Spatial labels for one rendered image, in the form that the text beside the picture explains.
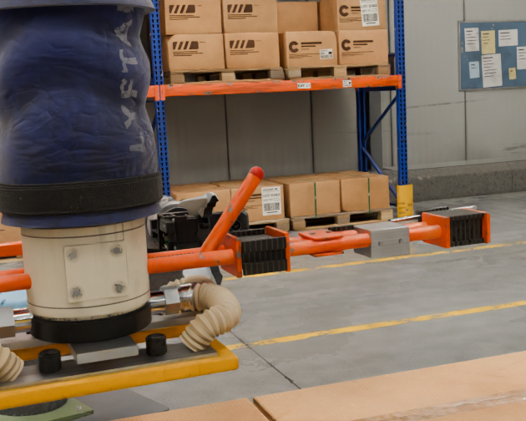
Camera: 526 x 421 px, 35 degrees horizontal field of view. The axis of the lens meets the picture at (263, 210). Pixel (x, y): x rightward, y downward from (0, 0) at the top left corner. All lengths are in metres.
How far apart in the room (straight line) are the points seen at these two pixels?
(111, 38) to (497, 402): 0.88
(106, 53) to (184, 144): 8.89
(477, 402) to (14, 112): 0.89
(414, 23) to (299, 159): 2.30
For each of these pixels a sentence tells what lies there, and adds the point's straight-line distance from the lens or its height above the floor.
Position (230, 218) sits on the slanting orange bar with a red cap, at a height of 1.30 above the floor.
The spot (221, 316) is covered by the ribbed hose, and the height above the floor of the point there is 1.19.
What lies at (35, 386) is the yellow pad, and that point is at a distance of 1.11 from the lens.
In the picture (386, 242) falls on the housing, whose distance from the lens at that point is 1.33.
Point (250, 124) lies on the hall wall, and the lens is 10.20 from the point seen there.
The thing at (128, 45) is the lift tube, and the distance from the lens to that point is 1.14.
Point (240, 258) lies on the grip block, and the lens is 1.22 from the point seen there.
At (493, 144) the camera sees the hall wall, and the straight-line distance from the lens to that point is 11.78.
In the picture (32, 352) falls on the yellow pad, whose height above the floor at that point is 1.13.
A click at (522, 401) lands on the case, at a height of 0.94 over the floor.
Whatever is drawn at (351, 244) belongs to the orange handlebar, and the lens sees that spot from 1.30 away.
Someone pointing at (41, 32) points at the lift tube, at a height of 1.57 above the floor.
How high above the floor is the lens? 1.48
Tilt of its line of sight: 8 degrees down
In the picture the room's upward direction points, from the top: 3 degrees counter-clockwise
